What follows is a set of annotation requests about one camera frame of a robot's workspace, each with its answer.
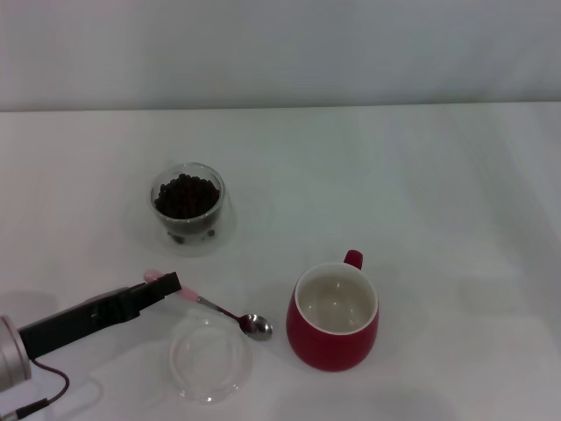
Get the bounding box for red ceramic mug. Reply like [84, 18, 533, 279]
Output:
[286, 248, 380, 373]

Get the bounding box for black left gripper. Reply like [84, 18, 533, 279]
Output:
[19, 271, 183, 360]

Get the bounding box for clear glass dish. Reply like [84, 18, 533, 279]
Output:
[168, 315, 256, 403]

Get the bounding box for dark coffee beans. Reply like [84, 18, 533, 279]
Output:
[153, 173, 220, 219]

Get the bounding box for clear double-wall glass cup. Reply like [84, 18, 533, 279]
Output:
[148, 161, 238, 258]

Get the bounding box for pink-handled metal spoon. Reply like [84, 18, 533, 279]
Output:
[143, 269, 273, 342]

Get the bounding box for dark thin cable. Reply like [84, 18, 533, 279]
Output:
[0, 359, 71, 420]

